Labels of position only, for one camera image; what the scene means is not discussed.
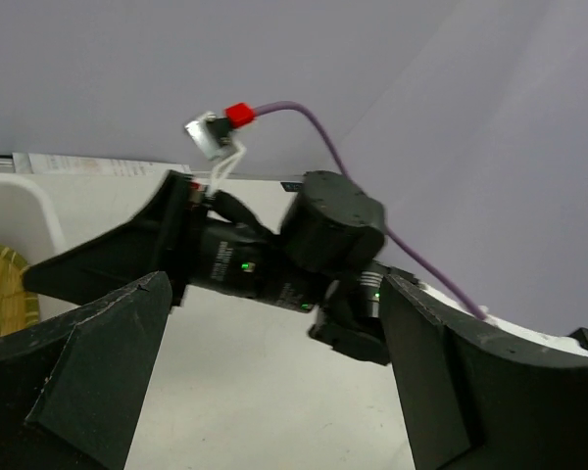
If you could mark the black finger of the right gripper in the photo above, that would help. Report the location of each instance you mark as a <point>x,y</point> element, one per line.
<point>114,259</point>

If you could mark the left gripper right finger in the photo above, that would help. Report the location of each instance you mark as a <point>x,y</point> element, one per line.
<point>474,396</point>

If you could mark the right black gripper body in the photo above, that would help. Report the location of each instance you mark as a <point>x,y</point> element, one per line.
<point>184,223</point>

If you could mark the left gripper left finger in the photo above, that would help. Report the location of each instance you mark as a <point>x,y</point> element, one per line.
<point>72,387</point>

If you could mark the bamboo pattern round plate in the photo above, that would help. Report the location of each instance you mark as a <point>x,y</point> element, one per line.
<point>19,309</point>

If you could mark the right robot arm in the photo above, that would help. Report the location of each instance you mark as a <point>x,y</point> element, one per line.
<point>322,258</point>

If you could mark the white plastic bin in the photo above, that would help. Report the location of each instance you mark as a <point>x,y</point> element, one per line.
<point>28,220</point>

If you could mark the blue table label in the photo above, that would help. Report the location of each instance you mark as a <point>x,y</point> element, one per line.
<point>291,186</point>

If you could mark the white paper sheets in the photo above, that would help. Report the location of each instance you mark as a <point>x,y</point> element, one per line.
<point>26,163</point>

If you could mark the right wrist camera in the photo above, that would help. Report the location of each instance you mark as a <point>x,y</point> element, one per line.
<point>215,136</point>

